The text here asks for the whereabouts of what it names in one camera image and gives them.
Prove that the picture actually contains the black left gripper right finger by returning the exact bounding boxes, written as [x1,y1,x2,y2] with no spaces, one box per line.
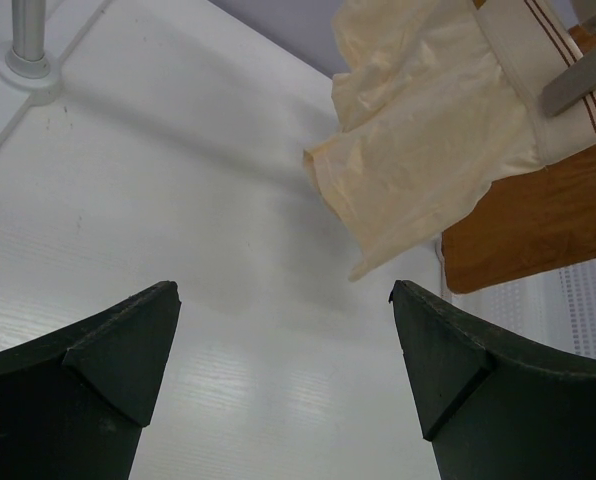
[390,280,596,479]

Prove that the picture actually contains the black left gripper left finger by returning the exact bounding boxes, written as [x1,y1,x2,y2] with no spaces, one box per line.
[0,281,181,479]

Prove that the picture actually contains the brown underwear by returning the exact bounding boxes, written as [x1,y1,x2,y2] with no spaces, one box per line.
[440,24,596,296]

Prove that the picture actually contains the cream underwear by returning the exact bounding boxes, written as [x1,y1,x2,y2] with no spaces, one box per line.
[304,1,596,280]

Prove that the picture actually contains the wooden hanger with cream underwear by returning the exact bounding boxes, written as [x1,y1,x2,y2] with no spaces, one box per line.
[541,0,596,117]

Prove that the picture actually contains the white plastic basket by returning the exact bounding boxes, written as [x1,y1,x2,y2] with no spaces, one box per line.
[441,260,596,359]

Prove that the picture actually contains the white metal clothes rack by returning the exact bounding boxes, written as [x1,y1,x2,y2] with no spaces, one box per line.
[0,0,109,147]

